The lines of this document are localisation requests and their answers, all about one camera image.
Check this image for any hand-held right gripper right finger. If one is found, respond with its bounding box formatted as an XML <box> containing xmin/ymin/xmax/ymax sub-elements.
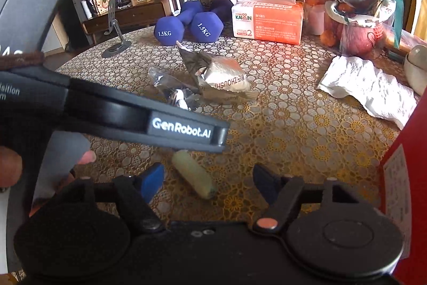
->
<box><xmin>252</xmin><ymin>163</ymin><xmax>362</xmax><ymax>235</ymax></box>

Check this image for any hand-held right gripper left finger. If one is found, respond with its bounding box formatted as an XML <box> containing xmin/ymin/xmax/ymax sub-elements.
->
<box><xmin>68</xmin><ymin>162</ymin><xmax>166</xmax><ymax>234</ymax></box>

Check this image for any pale yellow roll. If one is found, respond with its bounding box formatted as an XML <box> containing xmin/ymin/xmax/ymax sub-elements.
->
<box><xmin>172</xmin><ymin>150</ymin><xmax>216</xmax><ymax>199</ymax></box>

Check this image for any red cardboard box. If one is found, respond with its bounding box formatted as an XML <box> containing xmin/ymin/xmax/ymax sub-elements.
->
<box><xmin>378</xmin><ymin>98</ymin><xmax>427</xmax><ymax>285</ymax></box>

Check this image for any person's left hand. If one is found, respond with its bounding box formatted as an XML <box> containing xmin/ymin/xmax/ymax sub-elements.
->
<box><xmin>0</xmin><ymin>147</ymin><xmax>98</xmax><ymax>217</ymax></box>

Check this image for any gold lace tablecloth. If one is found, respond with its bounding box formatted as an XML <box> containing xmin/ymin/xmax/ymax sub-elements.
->
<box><xmin>55</xmin><ymin>25</ymin><xmax>421</xmax><ymax>225</ymax></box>

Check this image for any crumpled clear wrapper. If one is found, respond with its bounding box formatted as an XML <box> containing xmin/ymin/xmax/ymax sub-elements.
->
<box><xmin>148</xmin><ymin>66</ymin><xmax>201</xmax><ymax>112</ymax></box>

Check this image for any black phone stand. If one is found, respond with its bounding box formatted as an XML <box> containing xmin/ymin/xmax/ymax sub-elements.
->
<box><xmin>101</xmin><ymin>0</ymin><xmax>131</xmax><ymax>59</ymax></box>

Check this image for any wooden television cabinet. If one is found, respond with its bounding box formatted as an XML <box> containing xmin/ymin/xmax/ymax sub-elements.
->
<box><xmin>82</xmin><ymin>0</ymin><xmax>307</xmax><ymax>45</ymax></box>

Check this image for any blue dumbbell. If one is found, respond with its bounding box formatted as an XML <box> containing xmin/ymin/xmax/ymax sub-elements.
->
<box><xmin>154</xmin><ymin>1</ymin><xmax>204</xmax><ymax>46</ymax></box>
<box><xmin>190</xmin><ymin>0</ymin><xmax>234</xmax><ymax>44</ymax></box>

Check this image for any white cylinder bottle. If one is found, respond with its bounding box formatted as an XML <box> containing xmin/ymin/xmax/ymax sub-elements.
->
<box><xmin>81</xmin><ymin>0</ymin><xmax>94</xmax><ymax>20</ymax></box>

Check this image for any silver snack wrapper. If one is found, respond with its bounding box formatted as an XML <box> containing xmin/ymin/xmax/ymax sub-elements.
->
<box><xmin>176</xmin><ymin>41</ymin><xmax>257</xmax><ymax>105</ymax></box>

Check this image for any white crumpled cloth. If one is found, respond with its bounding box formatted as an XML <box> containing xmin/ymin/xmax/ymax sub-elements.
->
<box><xmin>318</xmin><ymin>55</ymin><xmax>419</xmax><ymax>130</ymax></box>

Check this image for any orange white tissue pack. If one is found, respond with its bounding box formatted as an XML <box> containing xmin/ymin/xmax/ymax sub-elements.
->
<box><xmin>231</xmin><ymin>0</ymin><xmax>305</xmax><ymax>46</ymax></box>

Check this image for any small white plastic cup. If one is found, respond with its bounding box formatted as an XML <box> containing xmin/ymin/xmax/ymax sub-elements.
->
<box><xmin>305</xmin><ymin>5</ymin><xmax>326</xmax><ymax>36</ymax></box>

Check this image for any flat plastic-wrapped packet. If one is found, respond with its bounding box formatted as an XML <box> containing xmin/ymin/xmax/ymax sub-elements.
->
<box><xmin>383</xmin><ymin>28</ymin><xmax>427</xmax><ymax>62</ymax></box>

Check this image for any round white green container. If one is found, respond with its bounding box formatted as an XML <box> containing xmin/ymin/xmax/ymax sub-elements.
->
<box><xmin>404</xmin><ymin>45</ymin><xmax>427</xmax><ymax>97</ymax></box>

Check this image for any green ribbon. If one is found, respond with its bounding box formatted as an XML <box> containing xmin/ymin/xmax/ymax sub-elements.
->
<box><xmin>382</xmin><ymin>0</ymin><xmax>406</xmax><ymax>50</ymax></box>

